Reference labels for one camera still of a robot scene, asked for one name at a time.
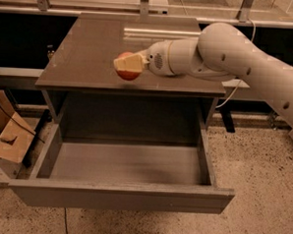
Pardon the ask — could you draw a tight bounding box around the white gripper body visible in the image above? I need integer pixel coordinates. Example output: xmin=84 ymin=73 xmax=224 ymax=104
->
xmin=144 ymin=40 xmax=171 ymax=76

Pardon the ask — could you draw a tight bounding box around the black floor cable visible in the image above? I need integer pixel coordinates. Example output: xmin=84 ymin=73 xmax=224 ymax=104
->
xmin=62 ymin=207 xmax=71 ymax=234

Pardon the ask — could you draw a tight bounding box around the metal window rail frame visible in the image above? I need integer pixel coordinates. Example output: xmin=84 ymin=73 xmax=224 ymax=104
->
xmin=0 ymin=0 xmax=293 ymax=29

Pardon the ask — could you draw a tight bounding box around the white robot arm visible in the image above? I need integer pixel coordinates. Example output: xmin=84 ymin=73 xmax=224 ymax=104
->
xmin=114 ymin=23 xmax=293 ymax=128

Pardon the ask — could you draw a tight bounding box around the red apple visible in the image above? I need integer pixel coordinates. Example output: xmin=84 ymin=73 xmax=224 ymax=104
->
xmin=116 ymin=52 xmax=140 ymax=81

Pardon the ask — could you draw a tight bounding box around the black cable on box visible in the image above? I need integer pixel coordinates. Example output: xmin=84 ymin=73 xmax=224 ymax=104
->
xmin=0 ymin=95 xmax=47 ymax=145

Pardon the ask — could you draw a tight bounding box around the white ceramic bowl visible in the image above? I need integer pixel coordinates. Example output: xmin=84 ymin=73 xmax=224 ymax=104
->
xmin=162 ymin=39 xmax=185 ymax=44

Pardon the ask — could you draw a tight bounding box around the grey cabinet with counter top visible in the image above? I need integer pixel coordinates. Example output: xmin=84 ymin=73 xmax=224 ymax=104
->
xmin=36 ymin=14 xmax=224 ymax=145

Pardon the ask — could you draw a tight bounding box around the brown cardboard box left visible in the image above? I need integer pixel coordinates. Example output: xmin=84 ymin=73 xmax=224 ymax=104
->
xmin=0 ymin=89 xmax=35 ymax=186

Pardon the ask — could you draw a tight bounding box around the open grey top drawer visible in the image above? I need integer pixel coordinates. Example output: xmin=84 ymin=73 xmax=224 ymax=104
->
xmin=9 ymin=124 xmax=235 ymax=214

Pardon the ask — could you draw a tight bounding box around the white cable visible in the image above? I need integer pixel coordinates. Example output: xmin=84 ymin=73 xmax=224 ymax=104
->
xmin=215 ymin=18 xmax=257 ymax=112

